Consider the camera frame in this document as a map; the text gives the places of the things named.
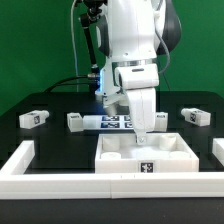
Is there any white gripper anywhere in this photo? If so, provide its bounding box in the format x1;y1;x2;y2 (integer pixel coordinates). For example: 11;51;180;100
126;88;156;144

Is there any white square tabletop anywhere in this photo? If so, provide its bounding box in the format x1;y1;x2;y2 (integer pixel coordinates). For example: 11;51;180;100
95;133;199;173

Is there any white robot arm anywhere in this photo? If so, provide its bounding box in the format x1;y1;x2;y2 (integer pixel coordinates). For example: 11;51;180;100
96;0;181;144

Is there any white marker plate with tags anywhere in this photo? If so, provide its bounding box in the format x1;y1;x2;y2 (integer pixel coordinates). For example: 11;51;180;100
83;115;133;130

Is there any black cable on table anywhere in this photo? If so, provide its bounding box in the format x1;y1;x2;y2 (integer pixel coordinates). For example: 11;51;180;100
43;75;98;94

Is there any grey cable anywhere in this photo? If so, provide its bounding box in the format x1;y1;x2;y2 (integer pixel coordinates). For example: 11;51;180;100
70;0;81;92

